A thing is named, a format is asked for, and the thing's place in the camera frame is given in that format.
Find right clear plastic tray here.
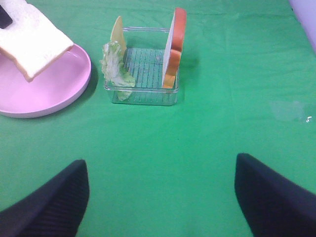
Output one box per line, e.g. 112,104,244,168
106,27,179,106

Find green lettuce leaf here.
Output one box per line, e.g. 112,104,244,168
100,41,136,89

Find bread slice from tray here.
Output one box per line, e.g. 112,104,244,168
0,0,74,82

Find bread slice in right tray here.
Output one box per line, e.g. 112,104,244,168
161,7,187,88

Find pink round plate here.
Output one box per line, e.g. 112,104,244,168
0,44,91,118

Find yellow cheese slice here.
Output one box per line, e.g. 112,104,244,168
110,16,127,56

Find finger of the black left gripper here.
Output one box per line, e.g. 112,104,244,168
0,5,12,29

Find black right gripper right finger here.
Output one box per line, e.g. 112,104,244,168
234,153,316,237

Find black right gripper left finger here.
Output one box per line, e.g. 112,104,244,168
0,159,89,237

